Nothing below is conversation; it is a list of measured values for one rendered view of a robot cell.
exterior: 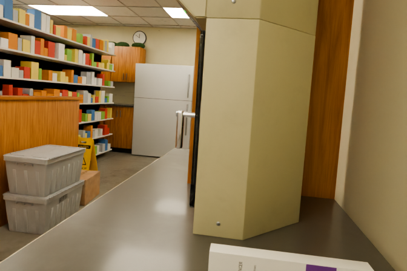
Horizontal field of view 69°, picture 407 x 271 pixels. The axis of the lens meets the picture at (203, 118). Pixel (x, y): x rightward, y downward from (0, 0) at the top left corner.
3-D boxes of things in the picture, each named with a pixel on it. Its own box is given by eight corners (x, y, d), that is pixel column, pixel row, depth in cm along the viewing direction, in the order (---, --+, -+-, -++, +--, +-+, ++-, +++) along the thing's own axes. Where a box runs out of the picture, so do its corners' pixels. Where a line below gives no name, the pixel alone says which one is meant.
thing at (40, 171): (86, 179, 301) (87, 147, 299) (46, 199, 242) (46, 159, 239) (48, 175, 307) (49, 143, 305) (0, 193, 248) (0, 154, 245)
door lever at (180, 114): (195, 150, 69) (197, 149, 71) (198, 110, 68) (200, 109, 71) (172, 149, 70) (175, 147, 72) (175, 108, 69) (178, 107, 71)
